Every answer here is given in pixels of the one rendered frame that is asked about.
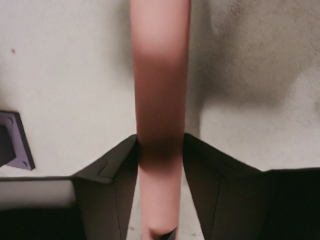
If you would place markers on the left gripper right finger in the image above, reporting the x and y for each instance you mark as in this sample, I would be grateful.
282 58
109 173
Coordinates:
236 201

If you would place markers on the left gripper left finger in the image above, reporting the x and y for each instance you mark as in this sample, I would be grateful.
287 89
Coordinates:
72 207

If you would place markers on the pink long bar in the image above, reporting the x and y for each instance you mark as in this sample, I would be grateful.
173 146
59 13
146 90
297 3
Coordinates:
160 47

